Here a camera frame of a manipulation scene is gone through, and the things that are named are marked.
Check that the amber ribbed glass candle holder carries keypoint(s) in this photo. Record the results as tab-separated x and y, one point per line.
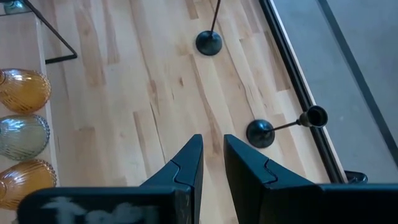
26	183
23	91

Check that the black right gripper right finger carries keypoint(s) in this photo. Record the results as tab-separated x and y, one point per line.
245	174

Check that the raised wooden shelf board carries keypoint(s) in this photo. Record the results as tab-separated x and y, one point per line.
18	46

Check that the black metal table frame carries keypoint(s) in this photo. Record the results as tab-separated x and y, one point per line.
298	84

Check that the black metal shelf leg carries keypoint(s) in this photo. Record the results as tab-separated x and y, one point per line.
62	58

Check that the tall black metal candlestick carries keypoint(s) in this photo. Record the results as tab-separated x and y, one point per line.
209	43

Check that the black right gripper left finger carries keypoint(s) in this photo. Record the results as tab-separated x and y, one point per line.
189	161

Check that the clear ribbed glass candle holder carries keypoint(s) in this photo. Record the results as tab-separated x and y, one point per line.
23	137

